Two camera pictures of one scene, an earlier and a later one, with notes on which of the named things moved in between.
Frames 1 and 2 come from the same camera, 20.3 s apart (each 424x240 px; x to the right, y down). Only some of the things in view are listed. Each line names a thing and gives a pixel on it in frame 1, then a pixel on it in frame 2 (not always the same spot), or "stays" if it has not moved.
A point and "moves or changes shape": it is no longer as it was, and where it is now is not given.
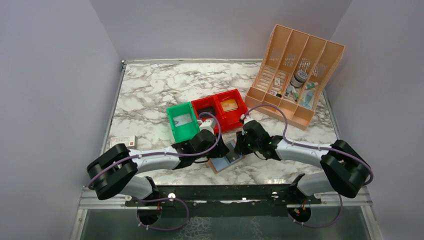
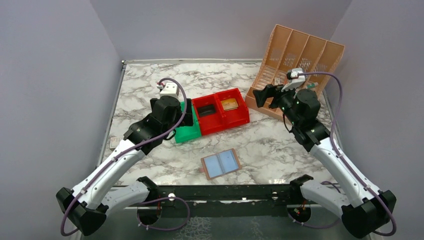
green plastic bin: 183,122 stays
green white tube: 312,85 stays
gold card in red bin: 229,105 stays
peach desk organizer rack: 295,65 stays
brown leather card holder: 218,164 moves or changes shape
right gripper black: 240,148 → 268,91
